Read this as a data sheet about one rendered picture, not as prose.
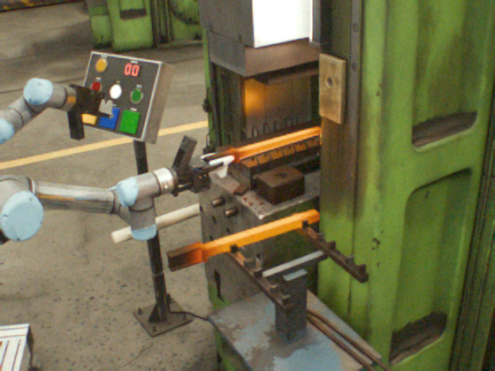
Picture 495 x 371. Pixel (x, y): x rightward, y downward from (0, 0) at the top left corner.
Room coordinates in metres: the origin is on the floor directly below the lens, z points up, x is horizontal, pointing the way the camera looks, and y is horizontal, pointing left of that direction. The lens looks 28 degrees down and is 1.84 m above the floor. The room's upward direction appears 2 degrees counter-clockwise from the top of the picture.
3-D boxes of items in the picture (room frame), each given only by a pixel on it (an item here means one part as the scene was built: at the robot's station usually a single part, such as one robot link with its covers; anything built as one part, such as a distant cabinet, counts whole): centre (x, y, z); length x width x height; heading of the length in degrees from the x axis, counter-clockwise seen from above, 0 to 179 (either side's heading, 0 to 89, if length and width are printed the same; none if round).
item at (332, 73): (1.56, -0.23, 1.27); 0.09 x 0.02 x 0.17; 32
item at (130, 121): (2.03, 0.40, 1.01); 0.07 x 0.05 x 0.07; 57
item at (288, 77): (1.87, -0.17, 1.24); 0.30 x 0.07 x 0.06; 122
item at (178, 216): (2.01, 0.31, 0.62); 0.44 x 0.05 x 0.05; 122
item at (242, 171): (1.87, -0.13, 0.96); 0.42 x 0.20 x 0.09; 122
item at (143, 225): (1.58, 0.32, 0.89); 0.11 x 0.08 x 0.11; 37
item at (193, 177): (1.65, 0.18, 0.98); 0.12 x 0.08 x 0.09; 122
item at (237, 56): (1.87, -0.13, 1.32); 0.42 x 0.20 x 0.10; 122
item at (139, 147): (2.19, 0.41, 0.54); 0.04 x 0.04 x 1.08; 32
